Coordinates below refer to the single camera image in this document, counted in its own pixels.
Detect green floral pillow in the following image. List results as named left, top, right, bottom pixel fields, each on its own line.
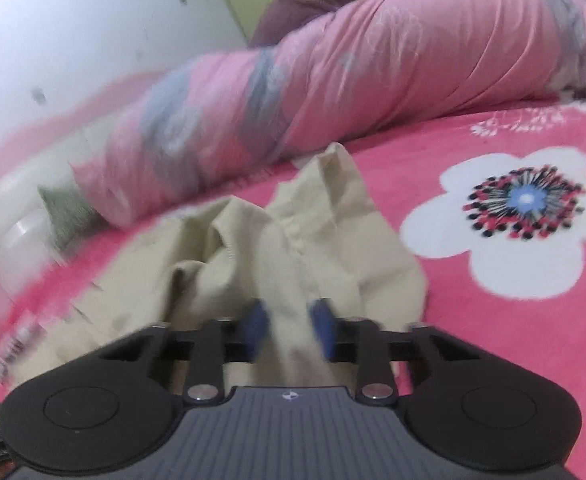
left=38, top=182, right=106, bottom=252

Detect pink grey floral quilt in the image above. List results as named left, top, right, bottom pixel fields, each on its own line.
left=70, top=0, right=586, bottom=228

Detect white pink bed headboard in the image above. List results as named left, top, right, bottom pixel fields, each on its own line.
left=0, top=72, right=164, bottom=311

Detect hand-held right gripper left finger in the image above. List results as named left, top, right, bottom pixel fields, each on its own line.
left=95, top=300, right=272, bottom=405

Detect pale yellow wardrobe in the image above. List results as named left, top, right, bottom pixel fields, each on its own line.
left=218, top=0, right=279, bottom=46

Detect beige pants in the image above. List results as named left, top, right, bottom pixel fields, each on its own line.
left=3, top=142, right=429, bottom=392

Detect pink floral bed blanket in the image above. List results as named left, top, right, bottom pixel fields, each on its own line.
left=0, top=95, right=586, bottom=480

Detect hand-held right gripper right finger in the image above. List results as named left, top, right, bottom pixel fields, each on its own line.
left=307, top=299, right=481, bottom=405

